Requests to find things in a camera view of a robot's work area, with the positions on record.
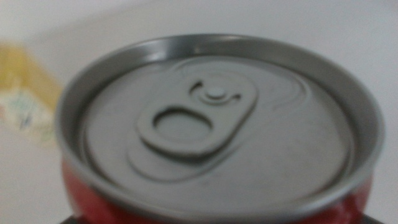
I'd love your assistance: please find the red soda can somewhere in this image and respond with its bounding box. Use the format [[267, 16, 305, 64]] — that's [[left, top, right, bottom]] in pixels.
[[55, 33, 386, 224]]

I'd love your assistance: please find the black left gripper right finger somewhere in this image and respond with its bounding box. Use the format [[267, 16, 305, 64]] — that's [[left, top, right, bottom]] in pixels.
[[357, 213, 387, 224]]

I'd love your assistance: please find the yellow tea bottle green label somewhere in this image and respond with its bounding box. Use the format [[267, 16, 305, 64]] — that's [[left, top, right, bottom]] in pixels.
[[0, 43, 63, 147]]

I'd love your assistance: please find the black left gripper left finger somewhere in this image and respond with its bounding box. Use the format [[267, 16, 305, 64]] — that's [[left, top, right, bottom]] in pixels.
[[58, 215, 82, 224]]

